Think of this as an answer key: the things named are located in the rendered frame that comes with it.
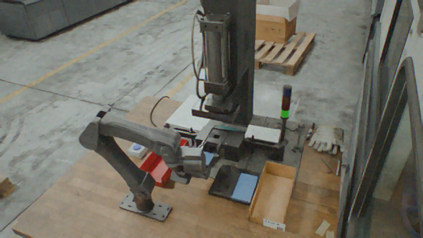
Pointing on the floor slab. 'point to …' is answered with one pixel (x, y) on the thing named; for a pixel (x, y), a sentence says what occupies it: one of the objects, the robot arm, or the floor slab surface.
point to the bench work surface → (176, 198)
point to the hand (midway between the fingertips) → (190, 174)
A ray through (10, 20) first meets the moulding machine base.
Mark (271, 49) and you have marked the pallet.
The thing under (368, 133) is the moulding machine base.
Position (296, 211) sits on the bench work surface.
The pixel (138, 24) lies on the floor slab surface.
